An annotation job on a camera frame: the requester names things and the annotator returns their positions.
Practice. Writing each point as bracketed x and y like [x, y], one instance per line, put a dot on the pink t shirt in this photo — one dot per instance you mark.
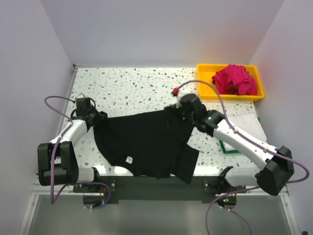
[235, 80]

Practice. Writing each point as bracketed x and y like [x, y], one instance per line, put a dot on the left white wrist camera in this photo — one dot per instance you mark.
[81, 95]

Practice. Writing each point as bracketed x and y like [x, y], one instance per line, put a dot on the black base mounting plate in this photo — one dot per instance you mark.
[201, 188]

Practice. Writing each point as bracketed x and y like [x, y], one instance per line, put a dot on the folded white t shirt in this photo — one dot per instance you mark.
[250, 124]

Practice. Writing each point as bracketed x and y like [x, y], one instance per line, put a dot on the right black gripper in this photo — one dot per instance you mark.
[181, 106]

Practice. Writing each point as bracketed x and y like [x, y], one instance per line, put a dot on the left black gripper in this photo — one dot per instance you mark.
[99, 117]

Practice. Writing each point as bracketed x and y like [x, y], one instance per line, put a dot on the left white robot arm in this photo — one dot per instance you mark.
[57, 161]

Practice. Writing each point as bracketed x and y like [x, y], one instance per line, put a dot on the black t shirt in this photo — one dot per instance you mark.
[152, 144]

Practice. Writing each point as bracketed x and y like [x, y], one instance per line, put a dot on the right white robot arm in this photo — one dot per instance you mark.
[273, 165]

